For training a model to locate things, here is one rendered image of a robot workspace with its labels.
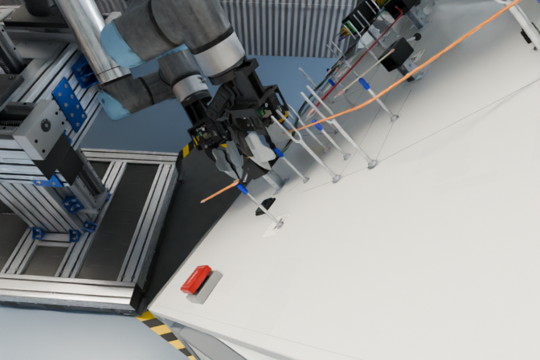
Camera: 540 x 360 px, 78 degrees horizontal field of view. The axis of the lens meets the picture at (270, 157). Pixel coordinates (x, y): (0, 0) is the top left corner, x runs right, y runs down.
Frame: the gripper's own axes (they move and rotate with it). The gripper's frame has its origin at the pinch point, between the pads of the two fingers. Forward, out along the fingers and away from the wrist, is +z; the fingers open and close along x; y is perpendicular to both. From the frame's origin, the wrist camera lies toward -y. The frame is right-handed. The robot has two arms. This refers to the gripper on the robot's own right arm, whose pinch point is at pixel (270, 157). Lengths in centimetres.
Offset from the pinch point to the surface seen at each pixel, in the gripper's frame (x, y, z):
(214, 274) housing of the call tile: -23.2, 0.9, 5.7
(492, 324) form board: -23.8, 41.7, -11.7
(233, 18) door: 171, -174, 9
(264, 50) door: 182, -168, 45
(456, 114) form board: 1.5, 33.8, -7.9
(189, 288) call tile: -27.3, 0.0, 4.0
